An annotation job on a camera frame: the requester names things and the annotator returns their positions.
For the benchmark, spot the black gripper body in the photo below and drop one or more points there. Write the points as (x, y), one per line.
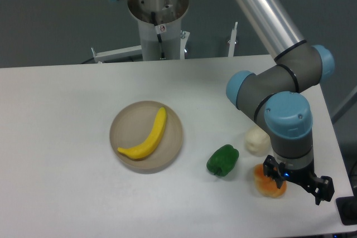
(295, 171)

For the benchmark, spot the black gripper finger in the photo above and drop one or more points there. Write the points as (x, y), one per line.
(322, 188)
(274, 170)

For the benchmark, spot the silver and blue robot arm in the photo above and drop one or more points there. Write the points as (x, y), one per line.
(272, 99)

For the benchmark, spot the yellow toy banana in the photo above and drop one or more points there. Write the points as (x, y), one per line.
(149, 145)

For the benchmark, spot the beige round plate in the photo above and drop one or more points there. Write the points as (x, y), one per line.
(133, 125)

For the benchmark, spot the orange toy bread roll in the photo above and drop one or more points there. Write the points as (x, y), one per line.
(265, 185)

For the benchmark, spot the black device at table edge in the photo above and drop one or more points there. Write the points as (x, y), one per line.
(347, 210)

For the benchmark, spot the white toy garlic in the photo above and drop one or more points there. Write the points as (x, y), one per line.
(257, 141)

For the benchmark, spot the green toy bell pepper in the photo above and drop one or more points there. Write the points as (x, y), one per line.
(222, 162)

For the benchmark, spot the aluminium frame post right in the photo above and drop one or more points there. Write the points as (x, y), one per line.
(233, 40)

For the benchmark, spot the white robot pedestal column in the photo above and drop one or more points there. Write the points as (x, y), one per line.
(164, 41)

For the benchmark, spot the aluminium frame bracket left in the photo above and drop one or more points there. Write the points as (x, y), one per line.
(117, 54)

